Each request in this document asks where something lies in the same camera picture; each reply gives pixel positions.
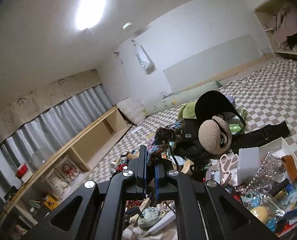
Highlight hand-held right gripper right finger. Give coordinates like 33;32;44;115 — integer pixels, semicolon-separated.
152;159;280;240

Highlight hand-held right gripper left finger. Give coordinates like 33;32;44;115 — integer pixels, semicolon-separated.
21;145;149;240

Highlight multicolour crocheted knit piece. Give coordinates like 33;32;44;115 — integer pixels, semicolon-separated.
147;120;186;170

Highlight white storage container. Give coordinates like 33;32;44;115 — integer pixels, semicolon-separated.
236;137;297;238

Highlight pile of lighters and pens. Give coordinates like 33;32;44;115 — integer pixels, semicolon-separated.
110;150;142;175

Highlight white spiral notebook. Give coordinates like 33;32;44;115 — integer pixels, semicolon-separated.
148;210;176;234

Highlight black bag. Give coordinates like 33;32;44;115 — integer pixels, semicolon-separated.
175;120;214;158

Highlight white fluffy pillow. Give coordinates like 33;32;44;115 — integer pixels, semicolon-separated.
117;97;146;125

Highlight wooden low shelf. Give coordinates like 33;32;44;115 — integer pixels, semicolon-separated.
1;106;132;230

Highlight beige fleece hat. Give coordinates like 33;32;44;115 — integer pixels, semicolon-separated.
199;116;233;154

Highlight pink scissors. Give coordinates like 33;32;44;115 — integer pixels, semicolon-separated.
219;154;239;184

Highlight green bolster roll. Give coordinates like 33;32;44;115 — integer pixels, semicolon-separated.
143;80;223;117

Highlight green cloth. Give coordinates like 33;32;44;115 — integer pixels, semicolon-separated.
177;102;198;119

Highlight doll in display box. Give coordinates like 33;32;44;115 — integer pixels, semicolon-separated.
55;156;81;180

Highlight white figurine in display box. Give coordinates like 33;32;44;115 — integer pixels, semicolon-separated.
45;170;69;198

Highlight grey curtain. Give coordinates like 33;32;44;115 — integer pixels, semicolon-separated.
0;84;114;178

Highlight crystal bead tiara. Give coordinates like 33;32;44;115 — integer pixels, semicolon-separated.
251;151;279;193

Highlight black trousers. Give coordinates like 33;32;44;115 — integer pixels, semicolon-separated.
232;121;290;150

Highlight clear plastic bag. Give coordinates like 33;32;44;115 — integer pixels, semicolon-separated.
241;187;289;230

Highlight red box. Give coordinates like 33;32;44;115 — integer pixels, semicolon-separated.
16;163;29;179

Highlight beige curtain valance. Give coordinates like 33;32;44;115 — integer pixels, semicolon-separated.
0;70;101;153

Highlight checkered blanket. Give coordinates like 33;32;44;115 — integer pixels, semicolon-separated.
88;60;297;240

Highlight ceiling light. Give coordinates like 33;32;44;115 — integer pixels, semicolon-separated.
75;0;112;30

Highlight heap of clothes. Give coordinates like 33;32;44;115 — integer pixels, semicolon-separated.
265;5;297;52

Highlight wooden closet shelf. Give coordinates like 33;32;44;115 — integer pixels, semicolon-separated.
255;0;297;63

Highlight white wall air conditioner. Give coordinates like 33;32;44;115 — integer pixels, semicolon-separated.
132;40;154;74

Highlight brown leather strap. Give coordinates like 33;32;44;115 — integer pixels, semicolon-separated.
281;155;297;183

